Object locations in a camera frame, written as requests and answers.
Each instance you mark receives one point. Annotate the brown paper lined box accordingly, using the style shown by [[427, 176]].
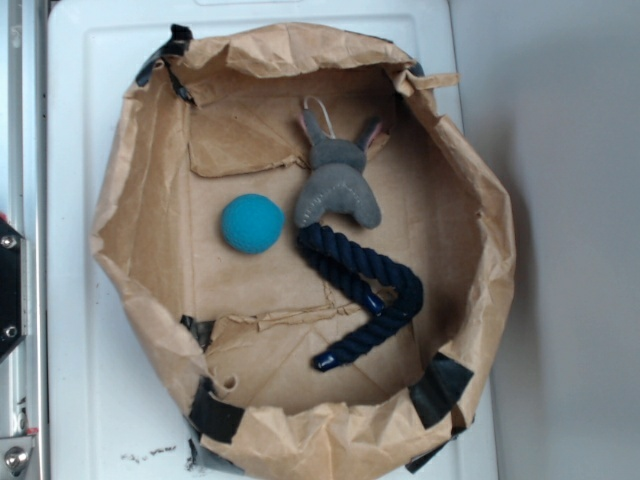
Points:
[[231, 335]]

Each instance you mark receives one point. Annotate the grey plush bunny toy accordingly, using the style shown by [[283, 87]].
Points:
[[336, 183]]

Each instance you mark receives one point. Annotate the teal felt ball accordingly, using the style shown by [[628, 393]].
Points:
[[252, 223]]

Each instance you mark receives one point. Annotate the black metal bracket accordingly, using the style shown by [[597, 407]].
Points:
[[12, 288]]

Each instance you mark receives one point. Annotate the aluminium frame rail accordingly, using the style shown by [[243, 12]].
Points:
[[25, 452]]

